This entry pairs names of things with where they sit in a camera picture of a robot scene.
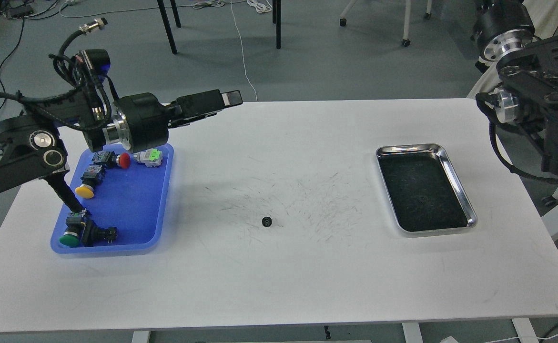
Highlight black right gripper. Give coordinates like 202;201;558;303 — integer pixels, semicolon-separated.
473;0;535;61

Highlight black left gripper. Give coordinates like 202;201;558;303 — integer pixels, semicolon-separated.
102;90;243;153

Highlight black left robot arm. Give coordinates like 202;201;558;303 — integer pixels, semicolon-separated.
0;18;243;213

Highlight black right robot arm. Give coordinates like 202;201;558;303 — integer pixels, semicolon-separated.
472;0;558;184

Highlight beige cloth on chair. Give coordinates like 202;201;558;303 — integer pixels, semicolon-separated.
523;0;558;39

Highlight white caster chair legs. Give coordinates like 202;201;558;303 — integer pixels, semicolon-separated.
339;0;433;47

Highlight blue plastic tray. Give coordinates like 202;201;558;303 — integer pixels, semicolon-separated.
50;144;174;254

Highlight black table legs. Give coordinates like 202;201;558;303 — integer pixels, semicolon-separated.
157;0;282;55

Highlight steel tray with black mat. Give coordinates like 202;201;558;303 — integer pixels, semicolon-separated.
376;143;478;236

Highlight green grey switch part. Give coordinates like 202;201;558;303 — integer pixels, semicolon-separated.
133;148;164;168

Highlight red push button switch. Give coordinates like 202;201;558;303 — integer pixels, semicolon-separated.
91;151;131;169

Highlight yellow push button switch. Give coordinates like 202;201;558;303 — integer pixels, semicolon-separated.
75;164;106;199

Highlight white floor cable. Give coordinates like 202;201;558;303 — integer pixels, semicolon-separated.
230;0;259;102

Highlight black switch contact block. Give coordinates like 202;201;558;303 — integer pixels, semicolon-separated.
81;220;118;247

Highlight green push button switch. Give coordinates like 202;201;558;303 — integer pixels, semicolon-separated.
59;209;90;248

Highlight black floor cable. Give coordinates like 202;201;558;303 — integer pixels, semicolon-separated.
0;17;26;139

